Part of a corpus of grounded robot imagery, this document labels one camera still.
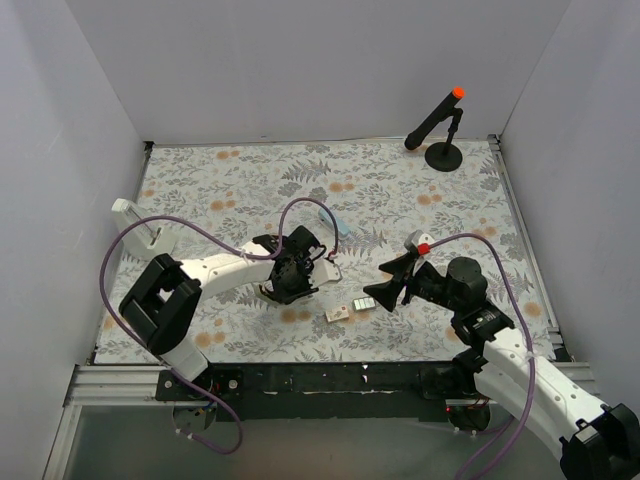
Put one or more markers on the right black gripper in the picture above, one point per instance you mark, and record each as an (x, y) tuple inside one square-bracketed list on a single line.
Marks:
[(407, 278)]

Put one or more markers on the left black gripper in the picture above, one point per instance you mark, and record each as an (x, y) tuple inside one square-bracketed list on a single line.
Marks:
[(293, 279)]

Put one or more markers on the staple tray with staples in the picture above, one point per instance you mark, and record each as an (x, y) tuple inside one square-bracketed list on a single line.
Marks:
[(364, 304)]

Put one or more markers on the light blue stapler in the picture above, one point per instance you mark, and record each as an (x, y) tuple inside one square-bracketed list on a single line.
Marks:
[(333, 223)]

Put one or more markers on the staple box sleeve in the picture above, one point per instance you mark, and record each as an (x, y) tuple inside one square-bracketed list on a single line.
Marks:
[(337, 314)]

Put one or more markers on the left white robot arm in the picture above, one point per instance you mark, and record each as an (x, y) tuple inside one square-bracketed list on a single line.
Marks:
[(161, 304)]

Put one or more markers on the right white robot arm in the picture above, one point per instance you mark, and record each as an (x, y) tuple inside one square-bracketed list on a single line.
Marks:
[(589, 438)]

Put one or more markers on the floral table mat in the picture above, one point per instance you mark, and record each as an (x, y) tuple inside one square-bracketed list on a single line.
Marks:
[(383, 193)]

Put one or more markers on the black microphone stand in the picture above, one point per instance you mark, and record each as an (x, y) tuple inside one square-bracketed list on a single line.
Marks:
[(445, 156)]

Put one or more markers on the black microphone orange tip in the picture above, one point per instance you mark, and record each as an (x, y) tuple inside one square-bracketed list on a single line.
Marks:
[(444, 110)]

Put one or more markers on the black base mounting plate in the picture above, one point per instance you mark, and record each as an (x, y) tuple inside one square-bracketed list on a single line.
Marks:
[(430, 391)]

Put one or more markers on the white metronome device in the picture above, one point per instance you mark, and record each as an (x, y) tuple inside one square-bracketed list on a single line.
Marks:
[(146, 240)]

